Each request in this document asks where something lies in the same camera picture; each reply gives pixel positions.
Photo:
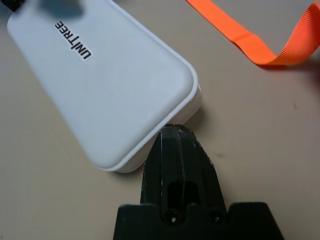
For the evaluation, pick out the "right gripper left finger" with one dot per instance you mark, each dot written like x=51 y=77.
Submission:
x=162 y=162

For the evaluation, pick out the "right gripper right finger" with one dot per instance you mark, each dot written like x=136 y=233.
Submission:
x=200 y=170

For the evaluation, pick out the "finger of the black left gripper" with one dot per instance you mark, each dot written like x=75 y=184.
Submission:
x=62 y=6

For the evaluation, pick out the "teal and orange backpack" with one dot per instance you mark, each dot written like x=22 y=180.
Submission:
x=250 y=42

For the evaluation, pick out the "white Unitree pencil case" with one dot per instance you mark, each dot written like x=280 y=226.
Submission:
x=100 y=95

